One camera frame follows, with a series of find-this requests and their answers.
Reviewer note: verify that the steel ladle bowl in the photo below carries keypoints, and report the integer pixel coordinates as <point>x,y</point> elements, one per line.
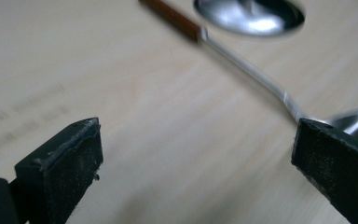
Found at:
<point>254,17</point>

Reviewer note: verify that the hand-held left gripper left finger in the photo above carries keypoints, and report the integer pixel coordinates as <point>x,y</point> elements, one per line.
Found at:
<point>65,174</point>

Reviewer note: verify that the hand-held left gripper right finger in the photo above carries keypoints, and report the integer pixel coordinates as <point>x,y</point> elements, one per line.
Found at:
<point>338,161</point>

